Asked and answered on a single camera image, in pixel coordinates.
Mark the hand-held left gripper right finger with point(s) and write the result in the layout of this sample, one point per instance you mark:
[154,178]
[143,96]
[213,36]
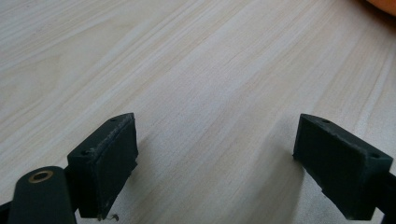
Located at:
[339,165]

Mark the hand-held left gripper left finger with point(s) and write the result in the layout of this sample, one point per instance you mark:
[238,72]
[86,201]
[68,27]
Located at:
[102,165]

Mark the orange object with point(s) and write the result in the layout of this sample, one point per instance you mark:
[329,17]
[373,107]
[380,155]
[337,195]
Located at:
[383,6]

